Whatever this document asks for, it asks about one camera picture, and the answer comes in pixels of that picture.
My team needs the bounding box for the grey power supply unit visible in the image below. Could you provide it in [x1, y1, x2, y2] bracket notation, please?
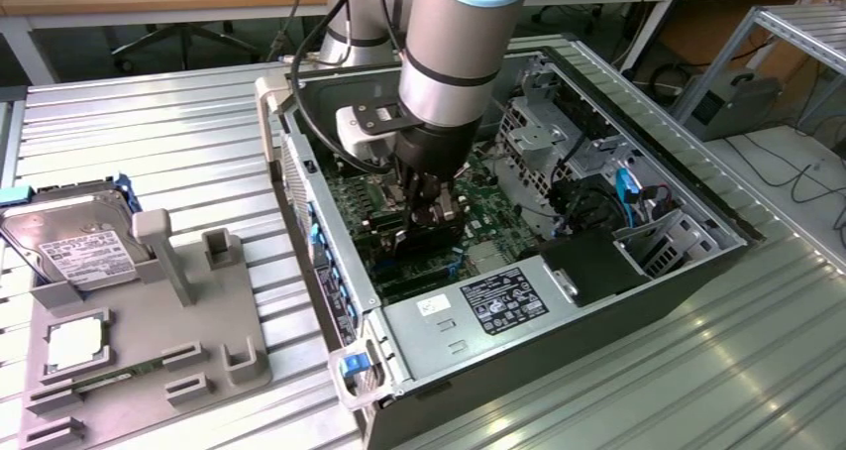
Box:
[382, 259, 584, 382]

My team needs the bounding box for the black expansion slot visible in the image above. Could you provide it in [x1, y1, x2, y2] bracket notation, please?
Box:
[381, 269, 462, 300]

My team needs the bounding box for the black graphics card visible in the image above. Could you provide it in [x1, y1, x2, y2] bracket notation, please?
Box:
[369, 219, 469, 268]

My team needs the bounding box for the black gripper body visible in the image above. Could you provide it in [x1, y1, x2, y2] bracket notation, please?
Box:
[393, 120, 484, 179]

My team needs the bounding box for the black office chair base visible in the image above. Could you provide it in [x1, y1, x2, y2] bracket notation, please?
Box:
[109, 21, 261, 72]

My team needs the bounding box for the CPU socket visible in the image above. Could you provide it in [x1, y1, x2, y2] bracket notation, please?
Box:
[381, 181, 411, 208]

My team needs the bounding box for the grey box with handle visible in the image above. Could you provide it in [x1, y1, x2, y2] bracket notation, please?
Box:
[673, 70, 788, 142]

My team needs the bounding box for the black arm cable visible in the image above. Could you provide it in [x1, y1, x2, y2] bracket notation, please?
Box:
[293, 0, 398, 174]

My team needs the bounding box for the metal disk bay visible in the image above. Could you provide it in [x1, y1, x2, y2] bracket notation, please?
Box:
[494, 95, 640, 198]

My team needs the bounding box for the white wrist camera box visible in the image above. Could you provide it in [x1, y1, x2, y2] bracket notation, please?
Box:
[335, 101, 425, 163]

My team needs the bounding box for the green loose RAM stick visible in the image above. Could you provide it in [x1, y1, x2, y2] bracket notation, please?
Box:
[71, 359, 167, 395]

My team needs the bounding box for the silver chipset heatsink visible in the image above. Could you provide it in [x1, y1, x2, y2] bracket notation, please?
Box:
[466, 244, 516, 267]

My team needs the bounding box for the black plastic fan shroud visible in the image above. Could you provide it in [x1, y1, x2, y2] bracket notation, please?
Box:
[518, 234, 653, 307]

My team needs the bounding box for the black floor cable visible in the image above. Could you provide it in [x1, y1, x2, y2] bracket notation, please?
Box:
[724, 135, 846, 206]

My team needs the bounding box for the black power wire bundle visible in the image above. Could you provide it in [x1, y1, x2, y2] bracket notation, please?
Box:
[548, 179, 624, 236]

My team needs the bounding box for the blue flat wire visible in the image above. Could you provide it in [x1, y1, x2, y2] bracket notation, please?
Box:
[614, 167, 648, 231]

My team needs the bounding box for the grey plastic parts rack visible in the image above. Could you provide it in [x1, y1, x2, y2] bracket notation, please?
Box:
[19, 209, 277, 450]

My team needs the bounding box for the green motherboard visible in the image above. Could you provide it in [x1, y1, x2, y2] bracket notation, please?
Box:
[323, 157, 550, 305]

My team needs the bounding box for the silver CPU chip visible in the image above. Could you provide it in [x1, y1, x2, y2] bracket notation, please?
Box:
[46, 319, 109, 373]

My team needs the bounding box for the open black PC case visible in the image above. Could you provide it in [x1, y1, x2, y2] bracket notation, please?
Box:
[254, 46, 769, 450]

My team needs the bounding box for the wooden desk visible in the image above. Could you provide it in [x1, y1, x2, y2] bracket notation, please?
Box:
[0, 0, 832, 87]

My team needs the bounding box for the silver hard disk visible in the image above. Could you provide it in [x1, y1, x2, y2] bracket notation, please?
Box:
[0, 184, 159, 292]

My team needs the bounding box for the silver perforated drive cage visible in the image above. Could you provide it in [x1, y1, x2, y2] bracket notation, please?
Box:
[613, 209, 716, 279]

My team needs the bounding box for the thin hanging cable with plug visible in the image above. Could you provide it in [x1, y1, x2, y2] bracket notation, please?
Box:
[267, 0, 311, 66]

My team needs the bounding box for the installed RAM stick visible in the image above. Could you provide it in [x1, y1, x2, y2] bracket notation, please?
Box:
[361, 210, 409, 233]

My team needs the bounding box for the aluminium profile frame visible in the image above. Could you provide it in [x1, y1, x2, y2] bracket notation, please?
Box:
[670, 1, 846, 129]

